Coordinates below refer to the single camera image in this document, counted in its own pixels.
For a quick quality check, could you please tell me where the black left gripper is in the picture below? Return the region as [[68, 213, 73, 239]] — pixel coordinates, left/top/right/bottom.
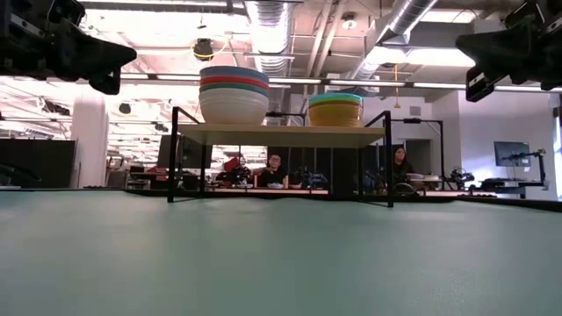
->
[[0, 0, 138, 97]]

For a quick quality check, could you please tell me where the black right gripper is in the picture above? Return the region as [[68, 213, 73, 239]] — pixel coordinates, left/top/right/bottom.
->
[[455, 0, 562, 104]]

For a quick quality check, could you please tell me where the large red bowl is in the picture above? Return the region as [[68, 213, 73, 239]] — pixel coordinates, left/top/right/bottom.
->
[[199, 75, 270, 91]]

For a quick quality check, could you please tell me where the large white bowl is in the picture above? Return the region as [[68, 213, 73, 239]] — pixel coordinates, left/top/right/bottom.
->
[[198, 89, 270, 126]]

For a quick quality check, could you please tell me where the small light blue plastic bowl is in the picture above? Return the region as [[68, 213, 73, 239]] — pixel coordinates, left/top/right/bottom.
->
[[308, 92, 364, 103]]

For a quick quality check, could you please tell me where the small orange plastic bowl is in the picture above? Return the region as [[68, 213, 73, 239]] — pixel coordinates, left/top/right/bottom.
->
[[308, 100, 364, 111]]

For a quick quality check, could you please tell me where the dark computer monitor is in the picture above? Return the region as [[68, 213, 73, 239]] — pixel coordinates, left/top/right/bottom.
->
[[494, 140, 531, 168]]

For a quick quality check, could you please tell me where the yellow hanging pendant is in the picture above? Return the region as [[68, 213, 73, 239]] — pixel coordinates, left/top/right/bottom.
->
[[393, 63, 401, 110]]

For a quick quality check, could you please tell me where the black background robot stand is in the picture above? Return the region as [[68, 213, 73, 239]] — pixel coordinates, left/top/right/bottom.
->
[[502, 147, 549, 190]]

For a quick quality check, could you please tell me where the black room partition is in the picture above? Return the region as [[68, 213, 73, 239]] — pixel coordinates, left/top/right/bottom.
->
[[0, 138, 76, 190]]

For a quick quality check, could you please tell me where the dark background screen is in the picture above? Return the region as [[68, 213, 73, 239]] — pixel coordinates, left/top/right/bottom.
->
[[156, 134, 213, 170]]

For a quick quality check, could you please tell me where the seated person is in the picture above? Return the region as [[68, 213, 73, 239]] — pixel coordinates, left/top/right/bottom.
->
[[393, 147, 418, 194], [258, 153, 289, 189]]

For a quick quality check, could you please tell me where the black background rig frame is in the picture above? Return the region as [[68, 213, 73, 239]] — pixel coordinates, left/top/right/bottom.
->
[[390, 117, 444, 176]]

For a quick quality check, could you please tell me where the silver ceiling duct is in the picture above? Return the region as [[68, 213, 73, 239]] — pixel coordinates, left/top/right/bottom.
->
[[350, 0, 440, 80], [245, 0, 295, 75]]

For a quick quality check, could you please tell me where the black table edge rail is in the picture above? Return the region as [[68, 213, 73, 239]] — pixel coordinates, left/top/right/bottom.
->
[[125, 188, 562, 213]]

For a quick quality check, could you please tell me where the wooden shelf with black frame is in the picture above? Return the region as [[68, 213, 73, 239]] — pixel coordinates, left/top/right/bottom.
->
[[166, 105, 395, 209]]

